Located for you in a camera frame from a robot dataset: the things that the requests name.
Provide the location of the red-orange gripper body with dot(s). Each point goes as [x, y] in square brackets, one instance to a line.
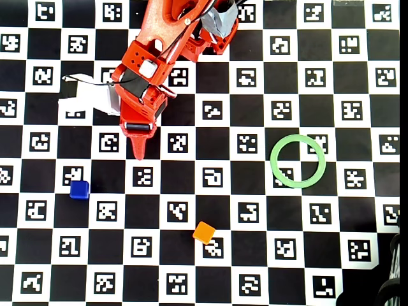
[138, 126]

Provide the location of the red-orange gripper finger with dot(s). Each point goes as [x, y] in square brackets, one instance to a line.
[139, 143]

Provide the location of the blue cube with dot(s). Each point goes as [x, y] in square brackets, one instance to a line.
[79, 190]

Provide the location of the orange cube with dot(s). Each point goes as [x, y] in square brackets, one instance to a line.
[204, 232]

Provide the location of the small grey block on wrist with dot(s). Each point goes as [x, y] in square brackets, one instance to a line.
[148, 68]

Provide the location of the black white marker checkerboard mat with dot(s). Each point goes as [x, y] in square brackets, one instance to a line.
[177, 177]

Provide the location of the clear tape strip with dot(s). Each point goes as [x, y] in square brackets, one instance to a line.
[347, 2]

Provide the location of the black flexible gooseneck stand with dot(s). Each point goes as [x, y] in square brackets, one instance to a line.
[395, 261]

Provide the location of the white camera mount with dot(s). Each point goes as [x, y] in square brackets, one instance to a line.
[92, 95]

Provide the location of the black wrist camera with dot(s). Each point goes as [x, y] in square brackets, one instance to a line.
[70, 90]

